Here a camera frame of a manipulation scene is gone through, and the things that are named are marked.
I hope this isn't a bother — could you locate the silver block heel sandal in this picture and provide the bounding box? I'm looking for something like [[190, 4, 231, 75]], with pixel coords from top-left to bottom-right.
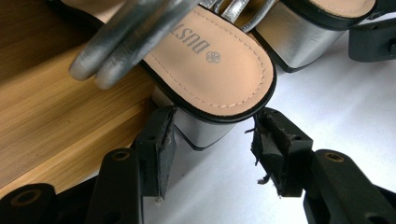
[[248, 0, 389, 75], [46, 0, 278, 152]]

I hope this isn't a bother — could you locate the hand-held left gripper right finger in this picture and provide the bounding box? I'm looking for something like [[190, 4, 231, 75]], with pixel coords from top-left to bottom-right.
[[249, 106, 314, 198]]

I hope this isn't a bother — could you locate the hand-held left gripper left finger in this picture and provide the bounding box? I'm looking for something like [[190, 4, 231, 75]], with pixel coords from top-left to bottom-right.
[[133, 105, 178, 201]]

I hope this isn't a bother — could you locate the wooden board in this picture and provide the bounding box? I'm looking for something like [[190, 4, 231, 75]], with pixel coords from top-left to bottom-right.
[[0, 0, 176, 200]]

